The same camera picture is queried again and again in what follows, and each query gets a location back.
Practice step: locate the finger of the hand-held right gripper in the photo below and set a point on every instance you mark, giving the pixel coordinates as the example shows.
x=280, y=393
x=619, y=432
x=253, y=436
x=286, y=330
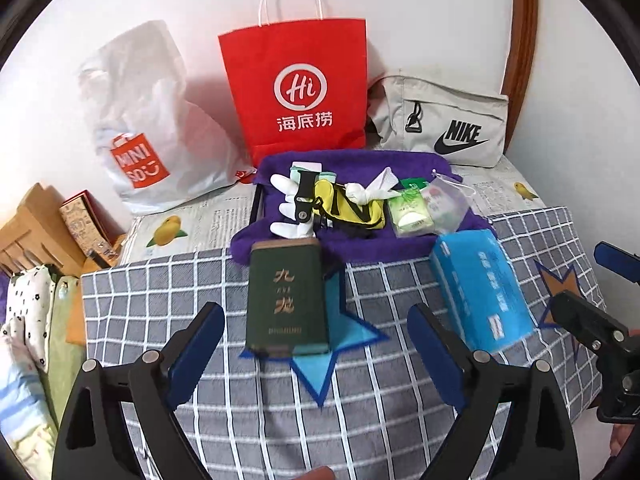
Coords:
x=616, y=261
x=582, y=312

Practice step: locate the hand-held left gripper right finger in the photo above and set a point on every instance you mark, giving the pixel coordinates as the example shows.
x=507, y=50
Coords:
x=435, y=355

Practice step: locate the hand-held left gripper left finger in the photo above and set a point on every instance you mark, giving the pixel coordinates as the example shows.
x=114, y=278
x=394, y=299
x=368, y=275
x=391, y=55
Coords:
x=195, y=355

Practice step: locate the green wipes packet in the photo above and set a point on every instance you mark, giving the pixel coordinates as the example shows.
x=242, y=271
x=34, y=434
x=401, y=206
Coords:
x=407, y=210

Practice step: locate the yellow and black pouch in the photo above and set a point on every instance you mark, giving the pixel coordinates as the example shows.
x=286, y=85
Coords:
x=345, y=210

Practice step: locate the person's right hand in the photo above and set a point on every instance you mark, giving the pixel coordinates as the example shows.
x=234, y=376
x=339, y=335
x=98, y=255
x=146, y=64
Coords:
x=626, y=440

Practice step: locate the person's left hand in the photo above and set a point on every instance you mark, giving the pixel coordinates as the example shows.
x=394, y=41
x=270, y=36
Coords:
x=317, y=474

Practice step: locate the grey plaid tablecloth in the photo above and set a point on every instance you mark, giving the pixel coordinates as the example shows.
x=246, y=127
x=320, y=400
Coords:
x=165, y=290

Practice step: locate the blue tissue pack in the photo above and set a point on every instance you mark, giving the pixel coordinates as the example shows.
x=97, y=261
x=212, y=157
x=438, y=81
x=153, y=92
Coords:
x=475, y=290

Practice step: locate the dark green tin box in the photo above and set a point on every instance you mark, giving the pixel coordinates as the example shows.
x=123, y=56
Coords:
x=287, y=295

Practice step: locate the purple towel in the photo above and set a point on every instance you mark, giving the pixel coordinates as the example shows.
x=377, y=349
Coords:
x=360, y=250

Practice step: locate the white flower print pillow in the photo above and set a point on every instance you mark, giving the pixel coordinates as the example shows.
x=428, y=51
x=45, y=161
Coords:
x=30, y=310

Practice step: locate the green card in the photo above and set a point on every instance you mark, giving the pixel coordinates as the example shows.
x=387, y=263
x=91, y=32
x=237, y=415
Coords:
x=411, y=183

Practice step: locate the patterned brown book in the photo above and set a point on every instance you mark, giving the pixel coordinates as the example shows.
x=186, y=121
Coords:
x=82, y=220

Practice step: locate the bedding and pillows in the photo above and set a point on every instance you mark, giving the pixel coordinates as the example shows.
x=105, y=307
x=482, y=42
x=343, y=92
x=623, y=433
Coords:
x=22, y=410

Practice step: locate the purple plush cushion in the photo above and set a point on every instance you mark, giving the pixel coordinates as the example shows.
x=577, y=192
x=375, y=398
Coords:
x=4, y=292

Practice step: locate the wooden bed headboard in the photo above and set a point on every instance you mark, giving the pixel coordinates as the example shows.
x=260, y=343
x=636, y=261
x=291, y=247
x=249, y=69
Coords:
x=30, y=230

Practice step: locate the grey waist bag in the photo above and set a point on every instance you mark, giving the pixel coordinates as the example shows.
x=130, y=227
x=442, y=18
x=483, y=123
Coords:
x=450, y=110

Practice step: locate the white plastic shopping bag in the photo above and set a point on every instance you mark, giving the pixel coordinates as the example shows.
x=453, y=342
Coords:
x=145, y=110

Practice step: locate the red paper bag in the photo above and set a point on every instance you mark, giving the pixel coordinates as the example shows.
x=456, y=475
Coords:
x=300, y=60

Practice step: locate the brown wooden door frame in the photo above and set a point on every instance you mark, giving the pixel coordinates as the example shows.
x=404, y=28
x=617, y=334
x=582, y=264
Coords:
x=525, y=35

